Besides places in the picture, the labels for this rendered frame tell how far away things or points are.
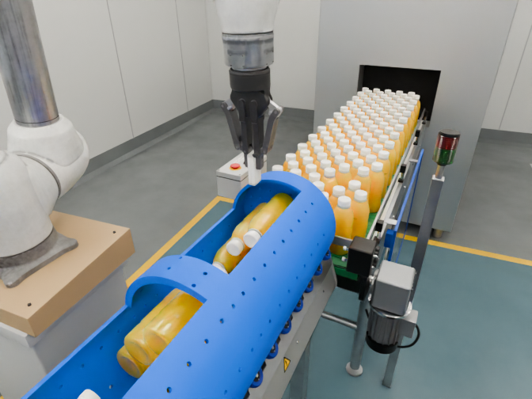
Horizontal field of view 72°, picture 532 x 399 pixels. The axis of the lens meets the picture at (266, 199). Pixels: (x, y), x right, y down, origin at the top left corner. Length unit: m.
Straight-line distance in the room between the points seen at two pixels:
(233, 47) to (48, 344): 0.80
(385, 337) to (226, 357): 0.87
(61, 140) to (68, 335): 0.49
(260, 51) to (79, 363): 0.62
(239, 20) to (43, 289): 0.72
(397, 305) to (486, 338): 1.21
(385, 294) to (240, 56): 0.88
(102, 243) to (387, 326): 0.93
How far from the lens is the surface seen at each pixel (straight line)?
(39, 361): 1.08
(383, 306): 1.30
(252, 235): 0.84
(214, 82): 5.96
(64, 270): 1.02
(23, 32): 1.03
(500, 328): 2.54
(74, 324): 1.10
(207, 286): 0.63
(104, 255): 1.04
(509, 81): 5.20
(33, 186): 1.02
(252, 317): 0.66
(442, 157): 1.30
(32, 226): 1.02
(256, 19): 0.65
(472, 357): 2.32
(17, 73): 1.05
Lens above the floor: 1.65
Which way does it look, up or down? 30 degrees down
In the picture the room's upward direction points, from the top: straight up
